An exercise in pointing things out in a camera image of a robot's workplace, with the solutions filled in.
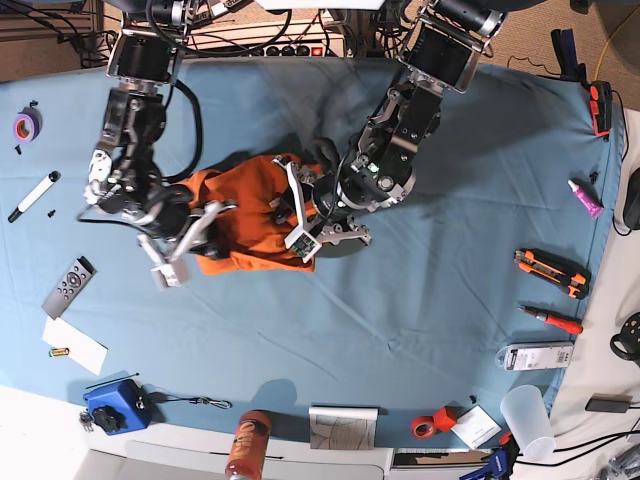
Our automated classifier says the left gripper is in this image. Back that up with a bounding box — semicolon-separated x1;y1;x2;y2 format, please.
272;138;371;247

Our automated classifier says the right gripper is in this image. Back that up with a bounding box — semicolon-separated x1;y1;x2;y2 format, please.
137;192;237;267

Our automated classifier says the orange t-shirt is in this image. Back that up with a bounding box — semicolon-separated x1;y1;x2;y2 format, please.
181;155;315;276

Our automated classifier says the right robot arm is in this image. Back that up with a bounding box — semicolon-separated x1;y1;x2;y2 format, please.
84;1;234;273

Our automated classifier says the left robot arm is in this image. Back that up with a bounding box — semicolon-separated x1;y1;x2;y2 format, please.
274;1;508;261

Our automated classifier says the grey remote control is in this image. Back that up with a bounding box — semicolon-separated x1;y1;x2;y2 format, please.
42;256;96;319

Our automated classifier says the black zip tie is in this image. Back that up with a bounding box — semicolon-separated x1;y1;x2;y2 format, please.
85;372;140;390

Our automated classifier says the black power strip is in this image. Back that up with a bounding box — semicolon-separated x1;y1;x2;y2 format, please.
249;39;345;58

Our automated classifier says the black white marker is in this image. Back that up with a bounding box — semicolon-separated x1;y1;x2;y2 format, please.
8;171;61;223

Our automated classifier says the white paper card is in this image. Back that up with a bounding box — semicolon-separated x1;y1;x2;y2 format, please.
42;317;108;375

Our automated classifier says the blue box with knob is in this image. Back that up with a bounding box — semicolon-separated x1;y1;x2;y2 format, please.
83;379;152;436

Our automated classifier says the orange drink bottle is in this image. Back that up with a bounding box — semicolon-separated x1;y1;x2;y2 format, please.
225;410;272;480

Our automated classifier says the gold AA battery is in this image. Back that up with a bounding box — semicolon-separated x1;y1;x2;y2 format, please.
48;348;70;358

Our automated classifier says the blue table cloth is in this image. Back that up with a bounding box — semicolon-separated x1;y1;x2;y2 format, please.
1;65;625;447

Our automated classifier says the grey notebook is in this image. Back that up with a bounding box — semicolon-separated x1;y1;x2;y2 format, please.
308;406;379;451

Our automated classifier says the purple tape roll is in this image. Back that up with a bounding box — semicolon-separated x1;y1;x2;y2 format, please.
13;107;42;144

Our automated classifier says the red tape roll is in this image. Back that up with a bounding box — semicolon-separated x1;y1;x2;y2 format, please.
410;416;438;440

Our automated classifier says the red plastic block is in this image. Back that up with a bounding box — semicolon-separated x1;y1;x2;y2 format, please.
433;407;457;432

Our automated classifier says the white paper leaflet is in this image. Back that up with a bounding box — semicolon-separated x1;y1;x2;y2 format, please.
452;405;501;450

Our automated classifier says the orange black utility knife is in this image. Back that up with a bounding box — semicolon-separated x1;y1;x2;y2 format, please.
513;248;591;300

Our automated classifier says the packaged bit set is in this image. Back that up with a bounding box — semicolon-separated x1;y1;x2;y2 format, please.
495;341;574;372

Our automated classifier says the red screwdriver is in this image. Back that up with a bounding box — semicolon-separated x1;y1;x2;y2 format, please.
518;305;583;335

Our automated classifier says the purple glue tube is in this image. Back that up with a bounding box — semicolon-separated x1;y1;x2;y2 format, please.
567;179;603;220

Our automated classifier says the translucent plastic cup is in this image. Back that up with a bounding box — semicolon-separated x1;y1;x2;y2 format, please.
500;385;556;462

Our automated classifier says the blue black table clamp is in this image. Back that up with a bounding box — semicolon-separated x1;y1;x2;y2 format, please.
551;29;587;86

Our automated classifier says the orange black table clamp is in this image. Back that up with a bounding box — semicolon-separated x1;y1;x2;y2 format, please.
589;80;613;137

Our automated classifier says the blue bar clamp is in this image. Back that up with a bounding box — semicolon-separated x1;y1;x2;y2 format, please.
460;431;520;480

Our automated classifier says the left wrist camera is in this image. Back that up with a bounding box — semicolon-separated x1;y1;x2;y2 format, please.
284;229;322;263

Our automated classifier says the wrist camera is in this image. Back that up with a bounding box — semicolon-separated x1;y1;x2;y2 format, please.
150;260;190;289
284;229;322;263

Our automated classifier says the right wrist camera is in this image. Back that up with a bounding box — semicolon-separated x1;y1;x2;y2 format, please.
150;260;190;289

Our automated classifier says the lanyard with carabiner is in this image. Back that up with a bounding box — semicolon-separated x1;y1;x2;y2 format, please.
148;392;234;411

